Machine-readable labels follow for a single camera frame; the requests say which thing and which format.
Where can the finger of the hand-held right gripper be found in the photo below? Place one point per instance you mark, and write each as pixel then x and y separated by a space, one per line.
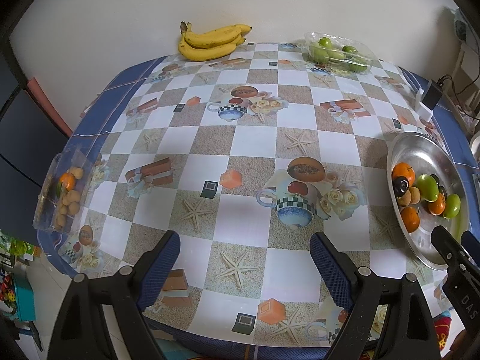
pixel 471 245
pixel 446 243

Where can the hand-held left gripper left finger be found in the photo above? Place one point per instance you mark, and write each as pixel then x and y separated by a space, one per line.
pixel 157 270

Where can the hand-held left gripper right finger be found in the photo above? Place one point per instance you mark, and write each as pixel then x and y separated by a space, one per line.
pixel 330 270

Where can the large green jujube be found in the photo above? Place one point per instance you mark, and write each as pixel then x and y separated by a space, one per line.
pixel 452 206
pixel 427 188

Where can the small orange mandarin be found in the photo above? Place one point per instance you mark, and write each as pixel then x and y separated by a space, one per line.
pixel 67 183
pixel 403 170
pixel 410 220
pixel 437 204

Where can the round tan longan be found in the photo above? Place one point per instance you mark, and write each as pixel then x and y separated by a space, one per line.
pixel 415 195
pixel 403 201

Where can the round steel plate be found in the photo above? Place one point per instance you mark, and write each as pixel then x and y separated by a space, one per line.
pixel 431 157

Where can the red patterned cloth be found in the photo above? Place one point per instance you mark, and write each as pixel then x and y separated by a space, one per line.
pixel 442 330

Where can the heap of tan longans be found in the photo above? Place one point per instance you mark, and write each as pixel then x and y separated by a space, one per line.
pixel 73 197

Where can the clear flat plastic box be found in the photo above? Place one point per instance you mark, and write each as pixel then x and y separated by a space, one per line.
pixel 45 202

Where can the white plastic holder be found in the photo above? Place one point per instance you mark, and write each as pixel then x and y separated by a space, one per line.
pixel 425 111

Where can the teal box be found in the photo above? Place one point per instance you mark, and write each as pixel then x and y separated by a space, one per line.
pixel 22 300

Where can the green printed packets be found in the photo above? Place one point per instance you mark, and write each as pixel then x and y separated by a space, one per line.
pixel 15 247

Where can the black power bank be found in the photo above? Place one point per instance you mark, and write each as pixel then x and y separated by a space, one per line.
pixel 431 95

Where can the checkered printed tablecloth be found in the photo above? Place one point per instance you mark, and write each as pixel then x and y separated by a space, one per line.
pixel 243 120

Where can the white wooden shelf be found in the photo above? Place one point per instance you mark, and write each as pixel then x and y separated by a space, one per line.
pixel 465 50

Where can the clear plastic clamshell box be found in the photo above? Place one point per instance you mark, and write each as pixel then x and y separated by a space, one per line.
pixel 360 47

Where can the green patterned bundle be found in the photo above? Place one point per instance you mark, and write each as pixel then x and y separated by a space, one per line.
pixel 459 26

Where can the yellow banana bunch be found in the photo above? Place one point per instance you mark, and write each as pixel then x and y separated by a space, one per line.
pixel 206 50

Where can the heap of green jujubes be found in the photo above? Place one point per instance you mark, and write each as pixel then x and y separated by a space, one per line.
pixel 324 42

